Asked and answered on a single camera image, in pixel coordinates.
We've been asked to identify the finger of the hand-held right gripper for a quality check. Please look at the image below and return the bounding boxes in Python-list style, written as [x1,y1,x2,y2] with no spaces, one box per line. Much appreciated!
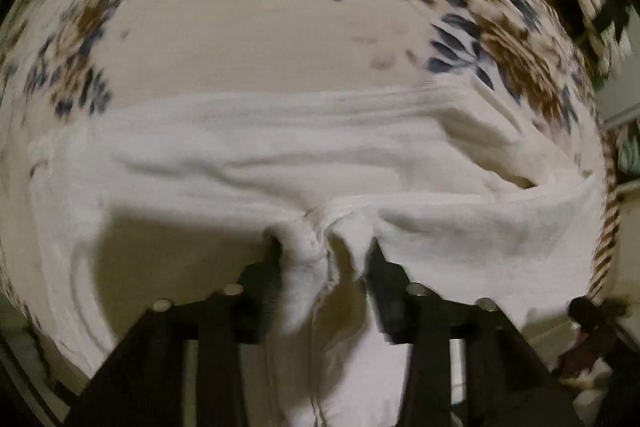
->
[568,296,632,342]

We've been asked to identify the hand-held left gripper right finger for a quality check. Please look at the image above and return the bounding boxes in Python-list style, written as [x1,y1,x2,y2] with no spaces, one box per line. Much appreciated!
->
[366,239,587,427]

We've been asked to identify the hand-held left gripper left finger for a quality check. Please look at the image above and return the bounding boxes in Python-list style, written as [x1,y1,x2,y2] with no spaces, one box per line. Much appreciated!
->
[65,231,284,427]

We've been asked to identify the white pants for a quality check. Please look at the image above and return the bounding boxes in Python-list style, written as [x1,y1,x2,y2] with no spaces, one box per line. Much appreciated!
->
[27,78,609,427]

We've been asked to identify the floral bedsheet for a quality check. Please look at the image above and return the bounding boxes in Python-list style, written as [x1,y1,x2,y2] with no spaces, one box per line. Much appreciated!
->
[0,0,624,390]

